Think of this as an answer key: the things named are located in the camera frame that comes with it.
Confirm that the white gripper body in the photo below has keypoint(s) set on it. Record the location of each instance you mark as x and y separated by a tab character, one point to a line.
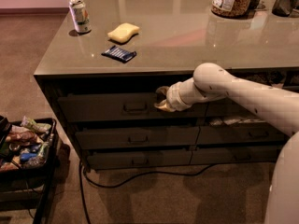
175	97

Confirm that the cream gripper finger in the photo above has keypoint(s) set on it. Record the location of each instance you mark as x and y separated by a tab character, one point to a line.
164	106
162	90

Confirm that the grey drawer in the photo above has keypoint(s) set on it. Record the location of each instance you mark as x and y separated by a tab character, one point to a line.
225	107
238	134
155	158
138	137
221	155
120	106

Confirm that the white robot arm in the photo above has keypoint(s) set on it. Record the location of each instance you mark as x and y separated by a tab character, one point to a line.
278	107

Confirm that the white packets in drawer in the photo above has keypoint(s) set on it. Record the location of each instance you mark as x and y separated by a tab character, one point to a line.
233	120

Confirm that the grey drawer cabinet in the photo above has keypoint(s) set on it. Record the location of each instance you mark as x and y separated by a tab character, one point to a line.
175	36

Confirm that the blue snack bar wrapper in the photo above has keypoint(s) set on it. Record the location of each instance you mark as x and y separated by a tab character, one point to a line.
119	54

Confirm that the yellow sponge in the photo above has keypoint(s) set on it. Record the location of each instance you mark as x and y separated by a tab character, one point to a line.
123	32

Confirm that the white green soda can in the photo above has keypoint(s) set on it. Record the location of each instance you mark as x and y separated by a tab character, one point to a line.
80	16

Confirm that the large clear nut jar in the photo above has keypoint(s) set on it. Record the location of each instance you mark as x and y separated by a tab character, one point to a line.
230	8

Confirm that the green snack bag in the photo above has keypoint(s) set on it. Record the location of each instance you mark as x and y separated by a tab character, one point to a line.
31	124

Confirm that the brown snack bag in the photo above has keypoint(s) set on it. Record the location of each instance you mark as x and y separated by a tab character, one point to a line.
27	136

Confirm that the dark glass pitcher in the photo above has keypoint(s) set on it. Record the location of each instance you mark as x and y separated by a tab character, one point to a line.
284	8

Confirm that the blue snack packet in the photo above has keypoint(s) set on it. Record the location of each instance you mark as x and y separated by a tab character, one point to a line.
24	157

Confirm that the black snack cart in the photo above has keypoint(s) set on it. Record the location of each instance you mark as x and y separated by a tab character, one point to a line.
26	185

